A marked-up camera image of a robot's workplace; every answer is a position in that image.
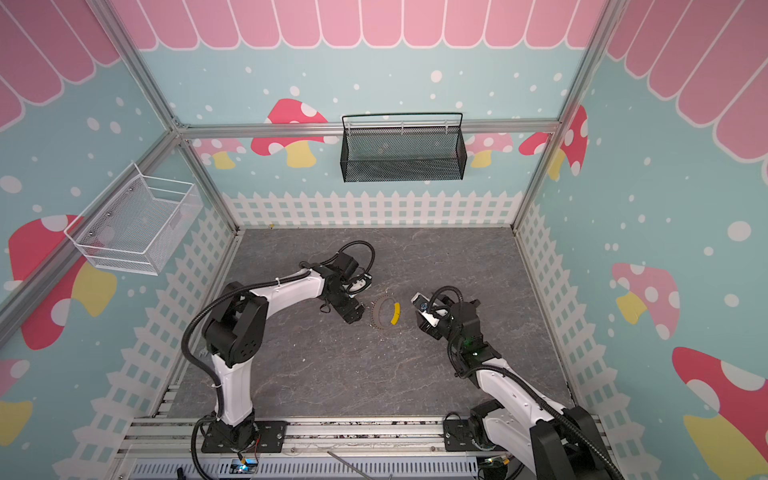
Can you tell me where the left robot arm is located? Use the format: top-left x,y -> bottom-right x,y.
181,240 -> 376,457

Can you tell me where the white wire wall basket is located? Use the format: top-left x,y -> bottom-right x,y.
64,164 -> 204,276

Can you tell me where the white slotted cable duct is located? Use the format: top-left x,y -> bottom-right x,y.
128,457 -> 481,480

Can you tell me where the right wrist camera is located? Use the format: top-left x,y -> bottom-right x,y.
411,292 -> 448,334

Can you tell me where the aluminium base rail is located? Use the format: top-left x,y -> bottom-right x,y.
117,415 -> 483,459

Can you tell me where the yellow key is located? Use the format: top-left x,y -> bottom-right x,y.
390,302 -> 401,326

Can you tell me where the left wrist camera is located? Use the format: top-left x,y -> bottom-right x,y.
346,273 -> 372,296

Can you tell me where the black mesh wall basket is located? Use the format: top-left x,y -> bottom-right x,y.
340,112 -> 468,183

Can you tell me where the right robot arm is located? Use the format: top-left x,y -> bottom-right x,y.
411,286 -> 624,479

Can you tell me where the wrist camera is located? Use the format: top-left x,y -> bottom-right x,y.
411,292 -> 448,334
346,273 -> 372,296

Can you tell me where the metal curved keyring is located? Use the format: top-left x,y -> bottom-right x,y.
372,296 -> 399,330

